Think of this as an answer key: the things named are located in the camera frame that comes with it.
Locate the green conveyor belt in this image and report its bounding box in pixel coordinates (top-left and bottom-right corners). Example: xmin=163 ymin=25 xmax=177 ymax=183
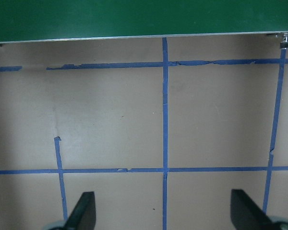
xmin=0 ymin=0 xmax=288 ymax=49

